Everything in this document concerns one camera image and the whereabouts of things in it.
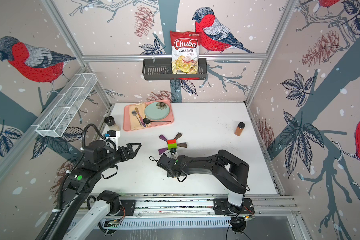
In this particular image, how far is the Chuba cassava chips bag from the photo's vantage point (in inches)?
33.4

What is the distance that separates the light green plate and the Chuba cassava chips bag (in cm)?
36

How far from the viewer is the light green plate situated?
113cm
